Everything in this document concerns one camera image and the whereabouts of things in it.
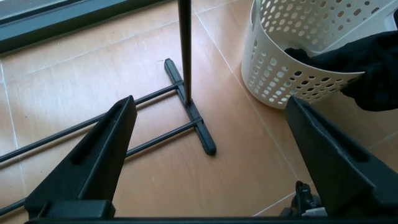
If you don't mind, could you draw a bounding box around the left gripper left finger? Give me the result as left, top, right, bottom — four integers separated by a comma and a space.
24, 95, 138, 220

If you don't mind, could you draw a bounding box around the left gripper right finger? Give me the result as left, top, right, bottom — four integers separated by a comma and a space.
284, 95, 398, 218

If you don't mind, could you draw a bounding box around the black garment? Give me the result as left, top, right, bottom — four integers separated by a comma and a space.
284, 29, 398, 112

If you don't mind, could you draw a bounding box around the white laundry basket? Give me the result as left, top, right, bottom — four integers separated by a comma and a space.
241, 0, 398, 110

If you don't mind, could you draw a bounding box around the black clothes rack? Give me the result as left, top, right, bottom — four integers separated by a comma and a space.
0, 0, 218, 217

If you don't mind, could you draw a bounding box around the window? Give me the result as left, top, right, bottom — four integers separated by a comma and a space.
0, 0, 170, 54

